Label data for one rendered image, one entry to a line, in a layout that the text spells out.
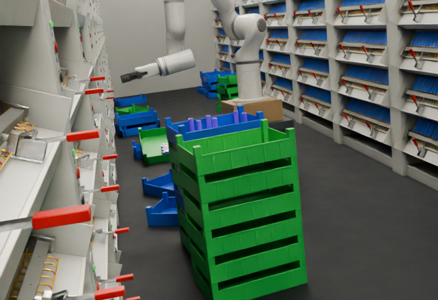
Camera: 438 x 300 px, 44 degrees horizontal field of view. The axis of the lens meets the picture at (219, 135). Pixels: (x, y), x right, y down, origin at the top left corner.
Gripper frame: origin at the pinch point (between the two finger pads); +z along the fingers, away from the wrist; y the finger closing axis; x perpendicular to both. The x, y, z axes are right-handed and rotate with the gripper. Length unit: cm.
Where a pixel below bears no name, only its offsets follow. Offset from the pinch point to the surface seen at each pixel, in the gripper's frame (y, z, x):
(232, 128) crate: 68, -29, 20
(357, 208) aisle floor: 49, -72, 72
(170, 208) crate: 13, -1, 60
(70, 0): 93, 7, -32
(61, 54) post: 92, 14, -19
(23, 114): 165, 14, -15
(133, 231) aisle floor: 32, 16, 57
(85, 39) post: 22.2, 10.1, -21.0
